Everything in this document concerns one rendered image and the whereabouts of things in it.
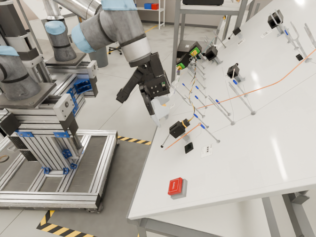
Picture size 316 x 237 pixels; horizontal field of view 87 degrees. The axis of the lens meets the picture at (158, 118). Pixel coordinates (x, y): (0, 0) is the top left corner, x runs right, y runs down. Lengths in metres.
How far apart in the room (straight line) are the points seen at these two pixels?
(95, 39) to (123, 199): 1.52
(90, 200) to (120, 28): 1.39
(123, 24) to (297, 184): 0.51
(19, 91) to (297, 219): 1.25
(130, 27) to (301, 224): 0.80
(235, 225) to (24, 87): 1.16
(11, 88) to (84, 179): 1.02
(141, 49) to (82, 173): 1.50
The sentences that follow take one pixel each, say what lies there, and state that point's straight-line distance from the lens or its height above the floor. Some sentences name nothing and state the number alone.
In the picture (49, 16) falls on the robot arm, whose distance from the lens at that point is 1.54.
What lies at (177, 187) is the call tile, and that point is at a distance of 0.57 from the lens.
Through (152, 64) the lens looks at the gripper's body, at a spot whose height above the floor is 1.44.
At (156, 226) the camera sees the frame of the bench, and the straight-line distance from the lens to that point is 0.85.
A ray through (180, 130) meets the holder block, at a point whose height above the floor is 1.14.
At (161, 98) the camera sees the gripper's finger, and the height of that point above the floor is 1.31.
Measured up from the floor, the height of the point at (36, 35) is 0.49.
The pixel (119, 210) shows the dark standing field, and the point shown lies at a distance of 1.76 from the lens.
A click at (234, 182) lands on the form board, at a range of 0.50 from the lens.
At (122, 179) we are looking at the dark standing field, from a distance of 1.89.
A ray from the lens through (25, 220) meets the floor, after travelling 2.06.
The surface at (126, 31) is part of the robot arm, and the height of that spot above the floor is 1.52.
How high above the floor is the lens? 1.62
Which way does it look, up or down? 41 degrees down
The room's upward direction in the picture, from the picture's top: straight up
